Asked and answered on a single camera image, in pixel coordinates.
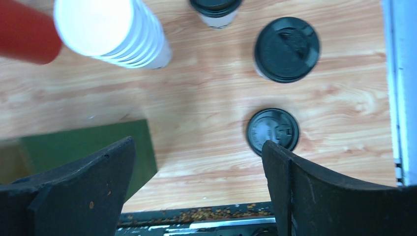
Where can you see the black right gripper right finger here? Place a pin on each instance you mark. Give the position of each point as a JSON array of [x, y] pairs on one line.
[[311, 200]]

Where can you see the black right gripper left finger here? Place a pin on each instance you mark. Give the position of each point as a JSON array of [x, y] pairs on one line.
[[81, 198]]

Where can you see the green paper bag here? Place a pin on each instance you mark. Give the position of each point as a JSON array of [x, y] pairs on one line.
[[29, 155]]

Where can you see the black plastic cup lid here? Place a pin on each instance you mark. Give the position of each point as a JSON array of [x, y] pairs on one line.
[[287, 49]]

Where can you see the white paper cup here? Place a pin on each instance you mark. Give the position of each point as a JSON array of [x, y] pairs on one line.
[[218, 23], [260, 73]]

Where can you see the black lid stack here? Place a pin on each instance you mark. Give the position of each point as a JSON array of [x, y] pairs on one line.
[[272, 124]]

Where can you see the stack of white paper cups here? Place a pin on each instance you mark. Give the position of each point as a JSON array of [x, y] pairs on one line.
[[125, 33]]

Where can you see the red straw holder cup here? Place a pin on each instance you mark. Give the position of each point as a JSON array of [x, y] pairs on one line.
[[27, 34]]

